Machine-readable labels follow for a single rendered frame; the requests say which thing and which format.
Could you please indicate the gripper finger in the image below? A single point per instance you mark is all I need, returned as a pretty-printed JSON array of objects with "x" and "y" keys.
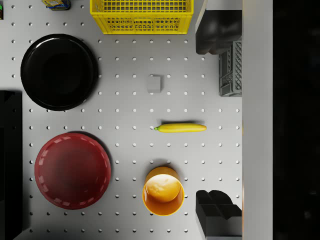
[
  {"x": 217, "y": 30},
  {"x": 217, "y": 220}
]

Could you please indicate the dark grey basket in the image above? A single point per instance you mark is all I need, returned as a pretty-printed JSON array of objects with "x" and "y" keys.
[{"x": 231, "y": 75}]

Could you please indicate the yellow bowl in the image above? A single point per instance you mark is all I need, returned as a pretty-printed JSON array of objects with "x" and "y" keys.
[{"x": 162, "y": 202}]

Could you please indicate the yellow basket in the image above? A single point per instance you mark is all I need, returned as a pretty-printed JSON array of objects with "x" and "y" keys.
[{"x": 140, "y": 26}]

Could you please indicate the grey cube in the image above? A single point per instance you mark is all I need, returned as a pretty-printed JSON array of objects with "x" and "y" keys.
[{"x": 153, "y": 84}]

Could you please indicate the banana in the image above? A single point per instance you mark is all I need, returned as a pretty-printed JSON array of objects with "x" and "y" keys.
[{"x": 181, "y": 128}]

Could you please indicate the red plate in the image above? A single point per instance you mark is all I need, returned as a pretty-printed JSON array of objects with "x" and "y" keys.
[{"x": 72, "y": 171}]

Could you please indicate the flat-sided can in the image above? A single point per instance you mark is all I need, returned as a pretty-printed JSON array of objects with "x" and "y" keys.
[{"x": 56, "y": 4}]

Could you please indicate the black plate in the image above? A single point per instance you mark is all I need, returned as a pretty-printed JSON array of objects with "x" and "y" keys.
[{"x": 58, "y": 72}]

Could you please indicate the puzzle cube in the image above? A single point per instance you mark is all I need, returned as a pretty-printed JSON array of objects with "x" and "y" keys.
[{"x": 1, "y": 12}]

